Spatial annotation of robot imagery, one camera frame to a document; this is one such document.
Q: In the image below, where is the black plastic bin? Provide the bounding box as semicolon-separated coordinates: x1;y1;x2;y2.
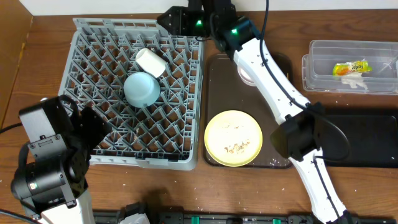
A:
326;108;397;168

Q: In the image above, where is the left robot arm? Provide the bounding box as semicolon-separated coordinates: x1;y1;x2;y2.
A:
11;95;112;223

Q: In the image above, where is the light blue bowl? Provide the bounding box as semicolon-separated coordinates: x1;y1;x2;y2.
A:
123;72;160;108

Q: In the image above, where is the white tissue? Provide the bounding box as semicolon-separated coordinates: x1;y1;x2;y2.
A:
341;73;368;90

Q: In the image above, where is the yellow plate with crumbs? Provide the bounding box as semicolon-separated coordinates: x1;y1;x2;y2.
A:
204;110;263;167

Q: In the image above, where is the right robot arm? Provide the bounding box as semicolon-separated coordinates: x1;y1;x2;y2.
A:
157;1;354;223

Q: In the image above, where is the clear plastic bin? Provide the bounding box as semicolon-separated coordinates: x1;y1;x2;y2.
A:
302;40;397;95

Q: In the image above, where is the grey plastic dishwasher rack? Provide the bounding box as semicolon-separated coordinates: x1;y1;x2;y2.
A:
59;18;204;170

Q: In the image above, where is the yellow green snack wrapper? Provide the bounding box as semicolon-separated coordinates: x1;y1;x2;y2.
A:
333;60;373;77

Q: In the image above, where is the dark brown serving tray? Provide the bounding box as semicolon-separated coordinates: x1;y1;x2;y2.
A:
204;54;292;169

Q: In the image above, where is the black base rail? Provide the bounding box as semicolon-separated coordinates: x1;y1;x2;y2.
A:
93;202;398;224

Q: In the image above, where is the cream plastic cup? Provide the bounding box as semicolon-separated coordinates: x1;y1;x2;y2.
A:
136;48;167;78

